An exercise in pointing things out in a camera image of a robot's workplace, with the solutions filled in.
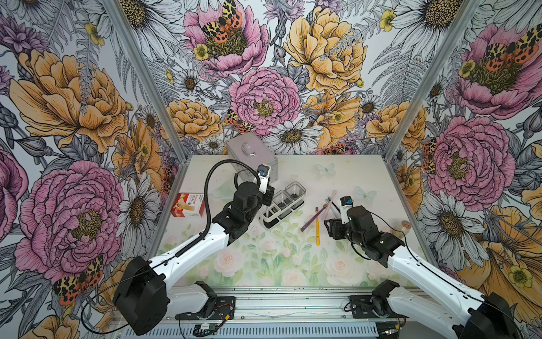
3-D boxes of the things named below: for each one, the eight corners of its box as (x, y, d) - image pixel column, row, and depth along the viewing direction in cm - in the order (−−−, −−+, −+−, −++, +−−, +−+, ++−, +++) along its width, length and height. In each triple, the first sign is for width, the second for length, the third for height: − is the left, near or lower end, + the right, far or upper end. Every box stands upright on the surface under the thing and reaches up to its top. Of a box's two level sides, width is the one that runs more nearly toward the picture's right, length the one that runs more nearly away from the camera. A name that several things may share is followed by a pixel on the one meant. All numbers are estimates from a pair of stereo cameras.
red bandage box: (174, 218, 100) (170, 212, 96) (180, 200, 106) (176, 193, 102) (202, 218, 100) (199, 212, 96) (207, 200, 106) (204, 193, 102)
